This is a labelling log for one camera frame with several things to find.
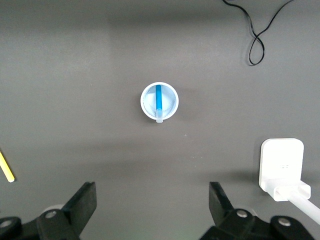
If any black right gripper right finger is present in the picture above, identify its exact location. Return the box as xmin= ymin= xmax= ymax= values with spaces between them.
xmin=199 ymin=181 xmax=271 ymax=240

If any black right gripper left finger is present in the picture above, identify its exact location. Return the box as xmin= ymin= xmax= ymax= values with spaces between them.
xmin=37 ymin=181 xmax=97 ymax=240

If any blue marker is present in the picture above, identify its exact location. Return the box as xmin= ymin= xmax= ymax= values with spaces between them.
xmin=154 ymin=84 xmax=165 ymax=124

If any yellow marker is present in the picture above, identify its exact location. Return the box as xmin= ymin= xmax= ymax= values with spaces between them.
xmin=0 ymin=149 xmax=15 ymax=183

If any white desk lamp stand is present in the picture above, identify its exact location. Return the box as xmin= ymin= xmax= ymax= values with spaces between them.
xmin=259 ymin=137 xmax=320 ymax=226

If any translucent blue plastic cup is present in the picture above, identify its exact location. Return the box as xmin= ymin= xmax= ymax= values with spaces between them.
xmin=139 ymin=81 xmax=180 ymax=121

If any thin black loose cable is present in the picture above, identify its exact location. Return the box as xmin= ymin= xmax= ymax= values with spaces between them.
xmin=222 ymin=0 xmax=296 ymax=67

